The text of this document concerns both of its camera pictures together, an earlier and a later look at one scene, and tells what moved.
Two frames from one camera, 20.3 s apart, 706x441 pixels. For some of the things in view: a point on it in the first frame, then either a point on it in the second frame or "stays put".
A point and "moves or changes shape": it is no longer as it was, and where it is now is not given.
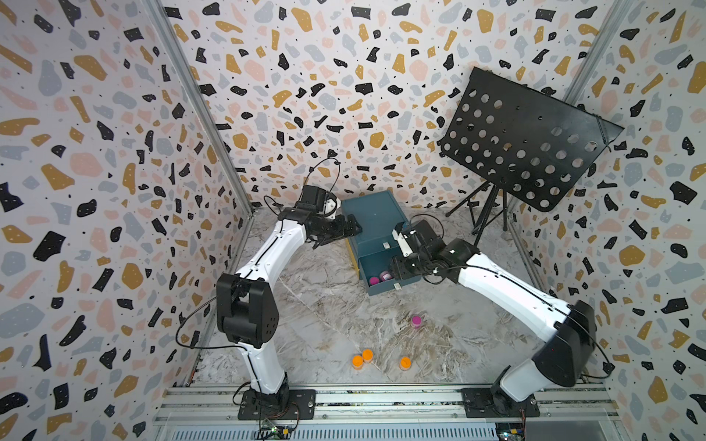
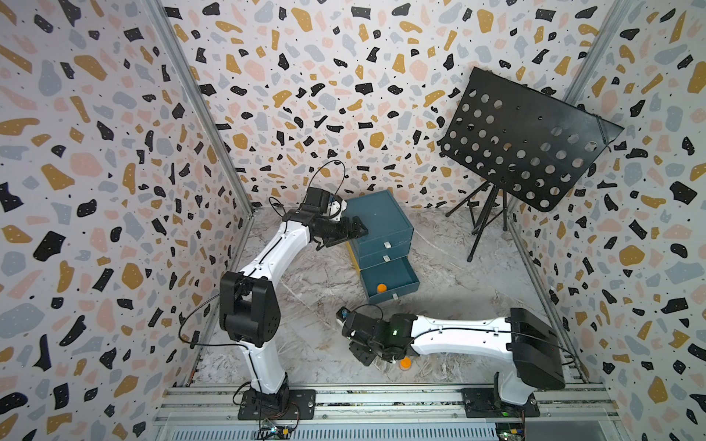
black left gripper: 341,230 stays put
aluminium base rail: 369,412 stays put
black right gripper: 397,267 → 355,352
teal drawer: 372,265 moves or changes shape
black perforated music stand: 513,137 stays put
